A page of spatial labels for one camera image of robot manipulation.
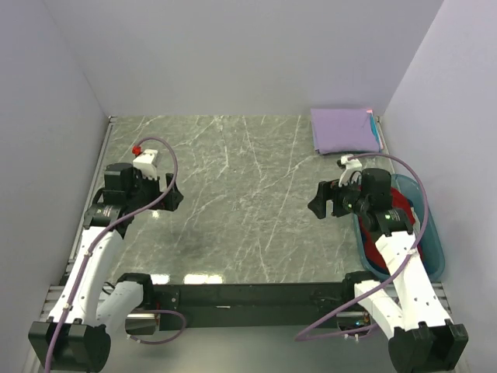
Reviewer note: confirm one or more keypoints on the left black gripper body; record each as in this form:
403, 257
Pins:
146, 190

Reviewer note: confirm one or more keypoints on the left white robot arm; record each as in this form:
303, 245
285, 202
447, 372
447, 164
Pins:
77, 334

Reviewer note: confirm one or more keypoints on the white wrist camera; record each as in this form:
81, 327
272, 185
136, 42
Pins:
146, 162
351, 168

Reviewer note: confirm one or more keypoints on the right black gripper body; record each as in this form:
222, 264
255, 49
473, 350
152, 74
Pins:
345, 197

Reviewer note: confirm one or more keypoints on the folded purple t shirt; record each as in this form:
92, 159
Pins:
342, 131

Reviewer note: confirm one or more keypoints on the folded pink t shirt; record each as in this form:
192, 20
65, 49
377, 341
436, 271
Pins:
381, 145

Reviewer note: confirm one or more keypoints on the folded light blue t shirt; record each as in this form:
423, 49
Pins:
374, 128

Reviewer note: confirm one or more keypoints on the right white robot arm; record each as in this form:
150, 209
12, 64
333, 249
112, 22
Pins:
421, 334

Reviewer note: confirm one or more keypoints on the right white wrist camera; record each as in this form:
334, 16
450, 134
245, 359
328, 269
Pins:
351, 168

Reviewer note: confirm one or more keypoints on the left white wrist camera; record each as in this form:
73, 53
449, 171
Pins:
146, 162

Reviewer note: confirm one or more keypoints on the black base beam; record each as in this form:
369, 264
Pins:
250, 305

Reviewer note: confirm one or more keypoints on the blue plastic bin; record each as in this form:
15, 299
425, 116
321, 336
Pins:
408, 196

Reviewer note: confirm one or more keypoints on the red t shirt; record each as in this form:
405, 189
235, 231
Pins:
393, 215

